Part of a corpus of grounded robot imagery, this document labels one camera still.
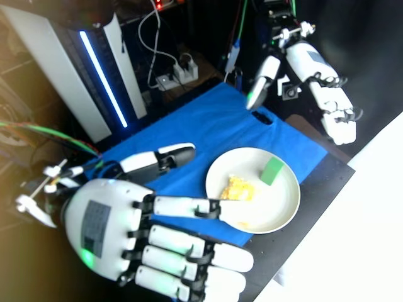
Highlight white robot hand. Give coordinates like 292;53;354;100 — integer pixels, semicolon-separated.
245;40;363;146
61;143;255;302

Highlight green foam block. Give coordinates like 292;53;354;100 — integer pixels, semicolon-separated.
260;157;286;186

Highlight yellow food pieces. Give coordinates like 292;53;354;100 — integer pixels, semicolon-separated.
219;174;256;202

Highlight white round plate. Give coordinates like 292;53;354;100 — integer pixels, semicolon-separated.
205;147;302;235

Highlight white adapter with blue plug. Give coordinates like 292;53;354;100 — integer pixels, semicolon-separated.
225;37;242;74

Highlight blue cloth bag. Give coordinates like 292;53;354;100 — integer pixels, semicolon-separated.
84;82;329;248

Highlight white power strip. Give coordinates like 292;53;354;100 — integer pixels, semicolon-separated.
156;53;200;92

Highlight black device with red lights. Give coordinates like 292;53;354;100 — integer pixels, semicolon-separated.
147;0;186;12

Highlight white tower with blue light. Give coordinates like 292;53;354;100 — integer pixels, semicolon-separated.
0;4;148;143

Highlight white board panel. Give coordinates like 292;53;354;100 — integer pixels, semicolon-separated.
251;111;403;302

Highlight black perforated board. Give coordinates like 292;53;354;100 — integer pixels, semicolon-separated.
239;154;356;302

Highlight dark brown rounded object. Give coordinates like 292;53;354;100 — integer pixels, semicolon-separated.
42;0;115;31

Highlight white black camera module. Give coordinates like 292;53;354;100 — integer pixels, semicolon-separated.
276;75;302;101

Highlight green red cable bundle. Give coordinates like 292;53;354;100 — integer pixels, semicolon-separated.
0;121;105;158

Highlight white cable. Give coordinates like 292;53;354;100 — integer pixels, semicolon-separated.
137;0;181;89

